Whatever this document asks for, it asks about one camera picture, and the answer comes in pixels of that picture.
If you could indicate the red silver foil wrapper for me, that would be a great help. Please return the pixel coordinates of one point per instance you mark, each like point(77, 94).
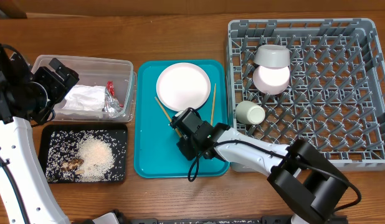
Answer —
point(112, 105)

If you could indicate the white plastic cup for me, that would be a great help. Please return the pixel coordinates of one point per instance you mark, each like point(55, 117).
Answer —
point(248, 112)

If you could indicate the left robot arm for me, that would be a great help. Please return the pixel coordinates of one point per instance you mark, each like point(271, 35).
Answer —
point(24, 190)

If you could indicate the grey round bowl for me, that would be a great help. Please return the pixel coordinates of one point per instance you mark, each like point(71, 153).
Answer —
point(273, 56)

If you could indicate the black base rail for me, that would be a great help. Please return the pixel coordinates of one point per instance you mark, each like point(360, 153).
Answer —
point(273, 219)

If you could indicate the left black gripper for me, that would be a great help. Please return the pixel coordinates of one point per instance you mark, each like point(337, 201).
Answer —
point(58, 86)

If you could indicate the clear plastic waste bin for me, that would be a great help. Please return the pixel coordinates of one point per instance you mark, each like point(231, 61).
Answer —
point(97, 72)

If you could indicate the black plastic tray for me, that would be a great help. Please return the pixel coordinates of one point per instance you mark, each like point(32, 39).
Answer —
point(44, 140)

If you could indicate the grey plastic dish rack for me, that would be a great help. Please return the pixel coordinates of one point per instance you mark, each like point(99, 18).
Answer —
point(335, 98)

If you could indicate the wooden chopstick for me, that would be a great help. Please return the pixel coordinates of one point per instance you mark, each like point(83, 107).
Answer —
point(167, 115)
point(213, 104)

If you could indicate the pink round plate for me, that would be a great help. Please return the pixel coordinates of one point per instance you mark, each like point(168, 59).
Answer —
point(183, 85)

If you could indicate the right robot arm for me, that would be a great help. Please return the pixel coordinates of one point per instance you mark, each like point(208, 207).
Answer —
point(312, 187)

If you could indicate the rice and food scraps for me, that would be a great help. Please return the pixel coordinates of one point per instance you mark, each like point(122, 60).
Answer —
point(86, 158)

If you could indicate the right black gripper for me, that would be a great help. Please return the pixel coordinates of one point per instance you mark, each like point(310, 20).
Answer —
point(189, 154)

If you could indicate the white napkin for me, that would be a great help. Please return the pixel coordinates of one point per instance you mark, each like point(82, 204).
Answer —
point(85, 98)

